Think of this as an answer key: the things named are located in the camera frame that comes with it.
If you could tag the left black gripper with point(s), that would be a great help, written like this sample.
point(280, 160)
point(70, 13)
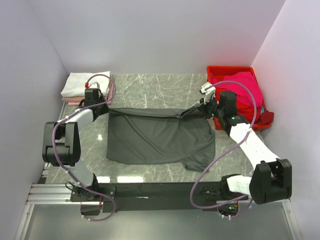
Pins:
point(105, 110)

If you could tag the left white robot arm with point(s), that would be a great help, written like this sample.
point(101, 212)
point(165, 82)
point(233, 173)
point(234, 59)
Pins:
point(61, 145)

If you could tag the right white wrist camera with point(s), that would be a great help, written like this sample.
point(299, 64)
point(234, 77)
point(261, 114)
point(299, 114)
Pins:
point(208, 91)

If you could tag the red t-shirt in bin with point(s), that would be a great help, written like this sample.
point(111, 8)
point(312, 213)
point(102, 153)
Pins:
point(263, 116)

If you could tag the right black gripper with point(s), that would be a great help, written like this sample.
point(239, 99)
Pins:
point(203, 107)

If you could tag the black base crossbar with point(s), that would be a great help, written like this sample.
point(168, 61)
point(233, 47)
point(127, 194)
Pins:
point(165, 196)

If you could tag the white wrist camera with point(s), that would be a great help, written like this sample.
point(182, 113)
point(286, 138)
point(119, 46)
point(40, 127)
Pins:
point(94, 85)
point(208, 91)

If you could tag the magenta t-shirt in bin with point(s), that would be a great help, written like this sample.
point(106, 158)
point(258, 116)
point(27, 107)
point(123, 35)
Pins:
point(249, 81)

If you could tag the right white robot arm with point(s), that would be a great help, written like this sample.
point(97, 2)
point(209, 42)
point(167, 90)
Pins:
point(272, 177)

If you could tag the folded pink t-shirt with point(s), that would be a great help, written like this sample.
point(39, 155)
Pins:
point(109, 96)

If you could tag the aluminium frame rail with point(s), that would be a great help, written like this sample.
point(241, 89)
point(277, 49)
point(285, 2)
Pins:
point(62, 194)

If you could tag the dark grey t-shirt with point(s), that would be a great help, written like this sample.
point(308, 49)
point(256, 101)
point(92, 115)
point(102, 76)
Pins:
point(154, 136)

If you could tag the red plastic bin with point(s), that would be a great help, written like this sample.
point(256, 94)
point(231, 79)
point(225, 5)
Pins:
point(216, 73)

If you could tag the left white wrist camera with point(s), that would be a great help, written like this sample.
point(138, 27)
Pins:
point(94, 85)

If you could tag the folded white t-shirt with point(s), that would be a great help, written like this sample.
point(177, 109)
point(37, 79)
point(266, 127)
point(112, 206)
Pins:
point(75, 84)

